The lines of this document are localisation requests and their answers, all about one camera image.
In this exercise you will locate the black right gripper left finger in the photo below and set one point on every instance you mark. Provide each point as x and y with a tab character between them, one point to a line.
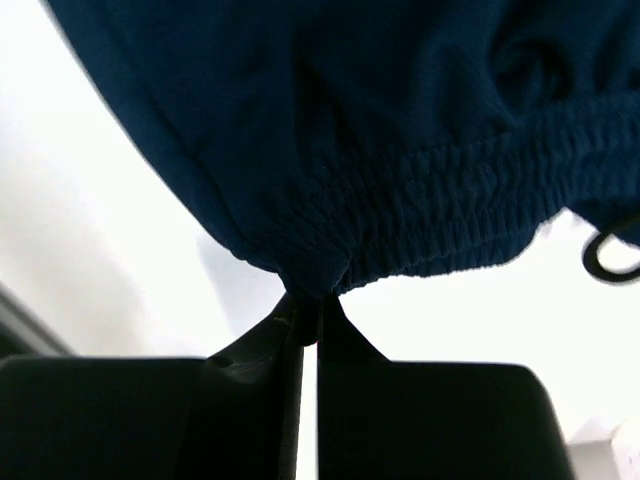
233	415

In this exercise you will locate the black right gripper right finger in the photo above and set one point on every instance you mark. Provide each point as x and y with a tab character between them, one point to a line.
384	419

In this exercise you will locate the navy blue shorts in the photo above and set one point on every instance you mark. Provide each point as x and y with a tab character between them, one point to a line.
335	143

